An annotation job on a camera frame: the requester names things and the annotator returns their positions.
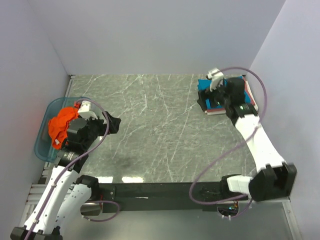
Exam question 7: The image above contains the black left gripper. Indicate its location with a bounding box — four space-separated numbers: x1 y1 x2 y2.
82 110 121 149

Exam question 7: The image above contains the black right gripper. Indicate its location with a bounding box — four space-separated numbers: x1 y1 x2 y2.
196 79 231 112

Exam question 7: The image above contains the blue t-shirt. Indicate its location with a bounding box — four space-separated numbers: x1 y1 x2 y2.
196 75 252 109

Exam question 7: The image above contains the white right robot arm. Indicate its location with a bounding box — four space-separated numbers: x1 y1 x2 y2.
197 76 297 202

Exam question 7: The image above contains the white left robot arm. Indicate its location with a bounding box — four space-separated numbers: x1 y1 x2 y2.
10 111 121 240

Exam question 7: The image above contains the orange t-shirt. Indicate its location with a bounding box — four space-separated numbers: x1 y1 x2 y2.
48 106 79 150

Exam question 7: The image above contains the clear teal plastic bin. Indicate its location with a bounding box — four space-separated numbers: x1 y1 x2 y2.
34 96 89 163

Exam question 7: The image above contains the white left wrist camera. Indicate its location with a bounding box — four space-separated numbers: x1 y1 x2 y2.
74 100 100 120

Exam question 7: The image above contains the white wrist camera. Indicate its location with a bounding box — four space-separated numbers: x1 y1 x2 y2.
206 68 225 92
74 100 100 120

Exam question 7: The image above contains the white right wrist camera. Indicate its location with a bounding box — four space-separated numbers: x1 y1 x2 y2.
206 68 225 92

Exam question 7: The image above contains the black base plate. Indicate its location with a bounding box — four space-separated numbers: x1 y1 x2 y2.
69 181 251 217

